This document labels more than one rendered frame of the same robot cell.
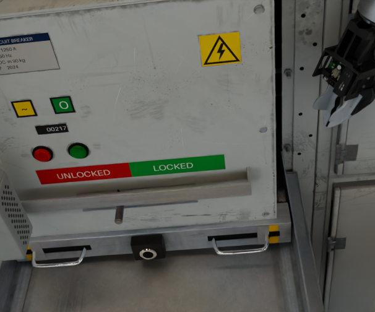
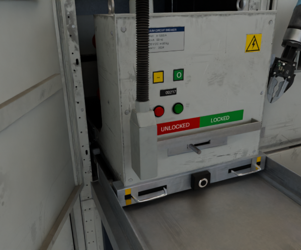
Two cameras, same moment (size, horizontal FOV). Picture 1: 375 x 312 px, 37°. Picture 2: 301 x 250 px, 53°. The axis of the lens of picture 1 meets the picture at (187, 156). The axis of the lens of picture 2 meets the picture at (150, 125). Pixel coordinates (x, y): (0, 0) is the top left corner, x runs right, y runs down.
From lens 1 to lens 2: 0.71 m
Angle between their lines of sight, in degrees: 33
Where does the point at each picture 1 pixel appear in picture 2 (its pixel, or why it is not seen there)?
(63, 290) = (157, 217)
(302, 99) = not seen: hidden behind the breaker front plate
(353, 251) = not seen: hidden behind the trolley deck
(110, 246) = (178, 184)
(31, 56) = (172, 40)
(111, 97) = (202, 70)
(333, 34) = not seen: hidden behind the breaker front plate
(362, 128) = (267, 117)
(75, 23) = (198, 22)
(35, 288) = (138, 220)
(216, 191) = (246, 127)
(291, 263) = (270, 178)
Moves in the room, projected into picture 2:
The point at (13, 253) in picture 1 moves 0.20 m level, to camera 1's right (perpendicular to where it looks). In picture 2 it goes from (153, 171) to (214, 152)
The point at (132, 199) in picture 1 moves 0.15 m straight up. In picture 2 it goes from (206, 136) to (209, 86)
